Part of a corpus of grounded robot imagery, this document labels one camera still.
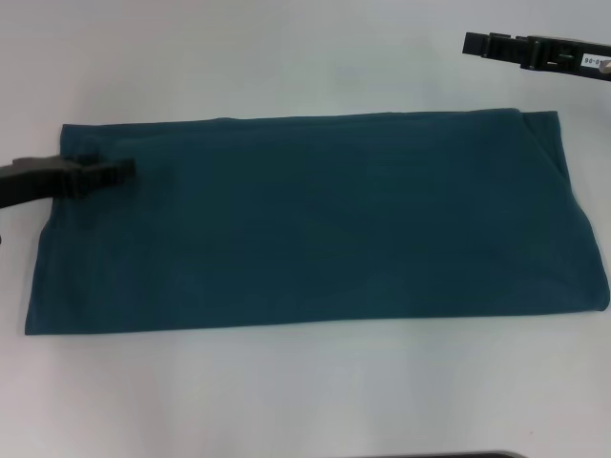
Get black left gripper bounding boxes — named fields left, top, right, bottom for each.
left=0, top=153, right=137, bottom=210

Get blue FREE print t-shirt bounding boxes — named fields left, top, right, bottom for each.
left=23, top=107, right=611, bottom=337

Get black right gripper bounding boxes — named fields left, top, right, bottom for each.
left=461, top=31, right=611, bottom=82

